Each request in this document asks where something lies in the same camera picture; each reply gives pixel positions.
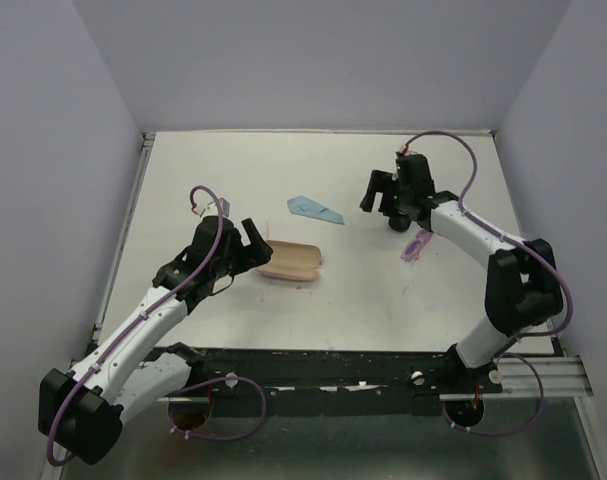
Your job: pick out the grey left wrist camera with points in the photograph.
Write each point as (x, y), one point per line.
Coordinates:
(213, 208)

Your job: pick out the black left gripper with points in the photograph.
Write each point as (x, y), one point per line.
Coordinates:
(257, 253)

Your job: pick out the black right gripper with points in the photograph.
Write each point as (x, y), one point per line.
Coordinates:
(380, 182)

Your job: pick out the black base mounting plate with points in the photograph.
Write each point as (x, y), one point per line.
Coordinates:
(244, 401)

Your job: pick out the aluminium extrusion rail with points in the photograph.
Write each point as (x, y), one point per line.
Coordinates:
(512, 377)

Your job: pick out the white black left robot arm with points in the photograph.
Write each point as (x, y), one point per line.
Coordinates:
(82, 411)

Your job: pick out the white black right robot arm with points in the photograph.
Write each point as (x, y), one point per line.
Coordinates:
(521, 290)

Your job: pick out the purple sunglasses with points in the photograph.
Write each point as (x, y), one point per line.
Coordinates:
(414, 248)

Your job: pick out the pink glasses case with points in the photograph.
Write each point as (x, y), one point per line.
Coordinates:
(292, 262)

